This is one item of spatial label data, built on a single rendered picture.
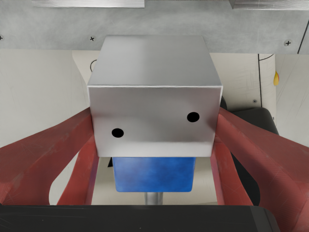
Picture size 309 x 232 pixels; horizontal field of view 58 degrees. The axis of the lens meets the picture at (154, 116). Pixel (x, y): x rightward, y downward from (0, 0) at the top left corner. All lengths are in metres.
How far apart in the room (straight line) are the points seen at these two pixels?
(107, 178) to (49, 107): 1.03
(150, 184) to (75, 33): 0.17
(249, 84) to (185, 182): 0.80
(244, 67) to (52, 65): 0.80
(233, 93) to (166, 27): 0.70
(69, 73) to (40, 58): 0.13
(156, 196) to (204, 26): 0.15
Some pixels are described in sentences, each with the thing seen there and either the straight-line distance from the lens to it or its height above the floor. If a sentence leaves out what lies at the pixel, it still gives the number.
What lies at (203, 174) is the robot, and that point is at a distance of 0.40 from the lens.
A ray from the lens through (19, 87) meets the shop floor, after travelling 1.44.
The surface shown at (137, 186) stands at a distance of 0.16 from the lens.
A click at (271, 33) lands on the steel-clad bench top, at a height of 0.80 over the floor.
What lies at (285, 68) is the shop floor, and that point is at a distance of 1.28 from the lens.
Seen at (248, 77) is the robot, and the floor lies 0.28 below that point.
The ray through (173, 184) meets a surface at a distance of 0.16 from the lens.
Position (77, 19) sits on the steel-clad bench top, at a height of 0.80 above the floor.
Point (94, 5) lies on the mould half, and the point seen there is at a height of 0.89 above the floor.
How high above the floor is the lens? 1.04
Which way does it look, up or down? 51 degrees down
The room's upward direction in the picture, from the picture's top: 175 degrees counter-clockwise
